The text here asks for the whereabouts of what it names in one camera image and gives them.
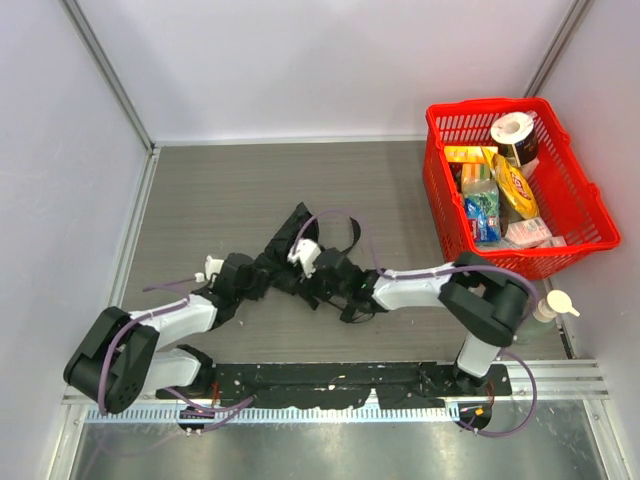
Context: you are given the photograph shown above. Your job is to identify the black folding umbrella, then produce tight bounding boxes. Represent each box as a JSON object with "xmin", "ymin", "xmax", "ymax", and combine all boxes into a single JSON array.
[{"xmin": 245, "ymin": 203, "xmax": 388, "ymax": 324}]

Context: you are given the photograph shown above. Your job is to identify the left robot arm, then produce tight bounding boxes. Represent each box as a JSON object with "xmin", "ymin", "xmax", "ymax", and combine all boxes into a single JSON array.
[{"xmin": 63, "ymin": 253, "xmax": 269, "ymax": 414}]

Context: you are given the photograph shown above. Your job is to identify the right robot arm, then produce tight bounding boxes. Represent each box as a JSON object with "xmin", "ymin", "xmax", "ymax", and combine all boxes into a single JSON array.
[{"xmin": 287, "ymin": 245, "xmax": 536, "ymax": 393}]

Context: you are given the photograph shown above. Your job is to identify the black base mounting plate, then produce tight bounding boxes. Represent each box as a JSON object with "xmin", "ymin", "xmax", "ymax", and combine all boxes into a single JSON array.
[{"xmin": 177, "ymin": 362, "xmax": 512, "ymax": 410}]

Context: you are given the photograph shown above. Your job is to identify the clear green snack bag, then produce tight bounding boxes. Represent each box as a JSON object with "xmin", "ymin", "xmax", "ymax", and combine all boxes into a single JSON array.
[{"xmin": 462, "ymin": 180, "xmax": 501, "ymax": 244}]

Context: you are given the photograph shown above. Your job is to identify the yellow orange box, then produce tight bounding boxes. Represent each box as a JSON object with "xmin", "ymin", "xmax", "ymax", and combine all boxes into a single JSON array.
[{"xmin": 444, "ymin": 145, "xmax": 498, "ymax": 164}]

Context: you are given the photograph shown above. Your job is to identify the yellow Lays chips bag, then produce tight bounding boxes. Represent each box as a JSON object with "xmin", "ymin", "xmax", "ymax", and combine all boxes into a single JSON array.
[{"xmin": 491, "ymin": 153, "xmax": 539, "ymax": 219}]

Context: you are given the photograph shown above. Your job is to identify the green soap pump bottle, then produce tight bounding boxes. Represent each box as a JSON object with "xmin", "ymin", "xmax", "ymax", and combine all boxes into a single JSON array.
[{"xmin": 514, "ymin": 289, "xmax": 580, "ymax": 344}]

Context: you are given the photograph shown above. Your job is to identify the black wrapped toilet paper roll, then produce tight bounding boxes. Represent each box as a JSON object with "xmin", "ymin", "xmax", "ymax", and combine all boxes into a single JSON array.
[{"xmin": 490, "ymin": 112, "xmax": 539, "ymax": 167}]

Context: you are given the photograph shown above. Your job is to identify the red plastic shopping basket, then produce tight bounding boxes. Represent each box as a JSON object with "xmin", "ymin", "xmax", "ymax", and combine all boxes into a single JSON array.
[{"xmin": 423, "ymin": 97, "xmax": 621, "ymax": 280}]

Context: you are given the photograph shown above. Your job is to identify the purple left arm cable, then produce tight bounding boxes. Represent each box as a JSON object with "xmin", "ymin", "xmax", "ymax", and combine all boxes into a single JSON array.
[{"xmin": 97, "ymin": 279, "xmax": 260, "ymax": 436}]

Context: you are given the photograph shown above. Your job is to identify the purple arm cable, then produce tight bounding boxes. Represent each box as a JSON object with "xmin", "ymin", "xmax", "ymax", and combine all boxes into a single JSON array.
[
  {"xmin": 292, "ymin": 209, "xmax": 541, "ymax": 441},
  {"xmin": 97, "ymin": 279, "xmax": 260, "ymax": 436}
]

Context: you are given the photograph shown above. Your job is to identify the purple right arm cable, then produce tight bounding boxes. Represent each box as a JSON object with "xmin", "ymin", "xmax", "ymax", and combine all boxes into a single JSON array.
[{"xmin": 292, "ymin": 209, "xmax": 541, "ymax": 441}]

